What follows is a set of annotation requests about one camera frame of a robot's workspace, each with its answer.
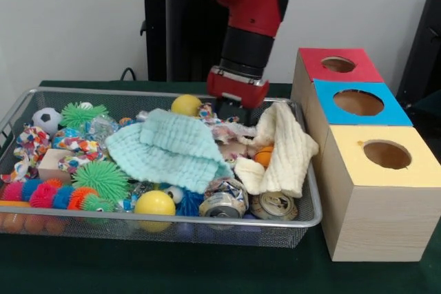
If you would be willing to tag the green spiky eyed ball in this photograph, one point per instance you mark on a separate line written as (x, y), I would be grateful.
(81, 113)

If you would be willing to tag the wooden box with three holes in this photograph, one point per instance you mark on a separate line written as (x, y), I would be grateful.
(379, 221)

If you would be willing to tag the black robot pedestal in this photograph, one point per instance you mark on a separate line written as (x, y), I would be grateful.
(186, 32)

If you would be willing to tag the green covered side table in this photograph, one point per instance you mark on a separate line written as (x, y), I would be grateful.
(430, 99)

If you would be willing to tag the silver crushed can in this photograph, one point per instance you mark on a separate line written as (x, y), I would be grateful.
(272, 206)

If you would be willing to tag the blue spiky eyed toy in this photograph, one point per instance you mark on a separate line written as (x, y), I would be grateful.
(189, 202)

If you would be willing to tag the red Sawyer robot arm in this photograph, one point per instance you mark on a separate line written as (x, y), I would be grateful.
(251, 1)

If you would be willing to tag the yellow ball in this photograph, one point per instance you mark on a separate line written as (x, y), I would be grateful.
(186, 104)
(155, 204)

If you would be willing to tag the blue white crushed can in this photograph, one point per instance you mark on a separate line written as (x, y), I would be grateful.
(224, 202)

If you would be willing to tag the plain green spiky ball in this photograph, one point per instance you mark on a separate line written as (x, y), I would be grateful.
(100, 177)

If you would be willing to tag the clear mesh bin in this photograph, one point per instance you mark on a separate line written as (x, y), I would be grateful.
(296, 227)

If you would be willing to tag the orange toy basketball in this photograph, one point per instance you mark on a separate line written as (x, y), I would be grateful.
(264, 155)

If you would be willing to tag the cream knit cloth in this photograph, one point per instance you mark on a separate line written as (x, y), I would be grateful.
(286, 159)

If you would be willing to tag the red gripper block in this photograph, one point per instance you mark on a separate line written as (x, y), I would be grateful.
(237, 89)

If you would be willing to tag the light blue knit cloth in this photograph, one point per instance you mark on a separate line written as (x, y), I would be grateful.
(172, 149)

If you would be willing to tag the rainbow spiky caterpillar toy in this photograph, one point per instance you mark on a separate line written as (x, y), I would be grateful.
(44, 196)

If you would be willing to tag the small soccer ball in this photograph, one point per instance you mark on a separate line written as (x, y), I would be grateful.
(46, 118)

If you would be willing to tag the dark green table cloth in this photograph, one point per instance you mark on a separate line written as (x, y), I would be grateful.
(172, 270)

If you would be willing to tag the black upright panel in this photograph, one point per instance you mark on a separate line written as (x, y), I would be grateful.
(427, 49)

